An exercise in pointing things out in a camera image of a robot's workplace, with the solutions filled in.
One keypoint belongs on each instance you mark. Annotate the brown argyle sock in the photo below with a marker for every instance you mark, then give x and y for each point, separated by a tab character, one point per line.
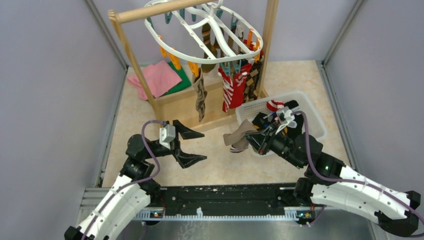
250	91

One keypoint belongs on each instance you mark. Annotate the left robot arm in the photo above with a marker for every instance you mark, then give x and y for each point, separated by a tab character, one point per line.
135	188

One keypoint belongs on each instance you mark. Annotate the beige argyle sock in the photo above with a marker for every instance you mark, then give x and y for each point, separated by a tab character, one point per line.
201	94

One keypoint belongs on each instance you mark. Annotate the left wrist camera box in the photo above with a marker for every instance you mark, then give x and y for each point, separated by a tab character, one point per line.
167	135

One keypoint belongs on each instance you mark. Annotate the white round clip hanger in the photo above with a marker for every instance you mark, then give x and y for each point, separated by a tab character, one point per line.
220	34

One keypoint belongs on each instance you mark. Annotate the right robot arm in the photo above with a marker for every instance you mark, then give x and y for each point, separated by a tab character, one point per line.
328	181

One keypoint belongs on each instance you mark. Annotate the white plastic laundry basket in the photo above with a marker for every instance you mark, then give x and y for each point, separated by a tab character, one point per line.
316	126

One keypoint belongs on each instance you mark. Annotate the green cloth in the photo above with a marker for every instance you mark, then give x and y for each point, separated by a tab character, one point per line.
183	84

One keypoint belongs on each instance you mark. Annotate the red white striped sock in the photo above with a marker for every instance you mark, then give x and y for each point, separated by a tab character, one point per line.
230	96

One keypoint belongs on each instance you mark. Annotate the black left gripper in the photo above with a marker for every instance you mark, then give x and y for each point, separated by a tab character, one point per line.
185	159

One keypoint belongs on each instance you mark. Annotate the pink cloth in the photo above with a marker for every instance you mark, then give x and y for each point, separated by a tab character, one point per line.
160	78

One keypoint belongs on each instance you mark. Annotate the wooden hanger rack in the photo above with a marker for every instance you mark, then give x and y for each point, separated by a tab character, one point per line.
181	105

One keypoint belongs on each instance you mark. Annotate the taupe sock maroon striped cuff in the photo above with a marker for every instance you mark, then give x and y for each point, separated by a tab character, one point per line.
236	140

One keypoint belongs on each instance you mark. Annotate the orange clothes clip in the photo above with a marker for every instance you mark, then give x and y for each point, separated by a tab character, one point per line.
175	61
249	41
164	53

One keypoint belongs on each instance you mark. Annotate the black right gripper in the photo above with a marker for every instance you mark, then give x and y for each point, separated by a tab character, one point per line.
260	142

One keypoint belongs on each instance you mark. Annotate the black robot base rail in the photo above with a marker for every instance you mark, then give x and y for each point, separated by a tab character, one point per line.
234	202

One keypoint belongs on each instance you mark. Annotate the teal clothes clip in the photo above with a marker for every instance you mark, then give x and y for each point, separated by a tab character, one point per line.
237	66
227	67

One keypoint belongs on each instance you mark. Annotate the olive striped hanging sock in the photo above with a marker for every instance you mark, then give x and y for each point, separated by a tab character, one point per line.
206	35

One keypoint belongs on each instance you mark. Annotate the black sock in basket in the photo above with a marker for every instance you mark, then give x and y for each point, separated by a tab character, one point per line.
262	120

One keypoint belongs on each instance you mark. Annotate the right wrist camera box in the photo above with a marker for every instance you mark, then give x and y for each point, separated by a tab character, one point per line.
286	118

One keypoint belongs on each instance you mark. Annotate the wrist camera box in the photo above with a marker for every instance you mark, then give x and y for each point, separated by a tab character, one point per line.
167	135
286	118

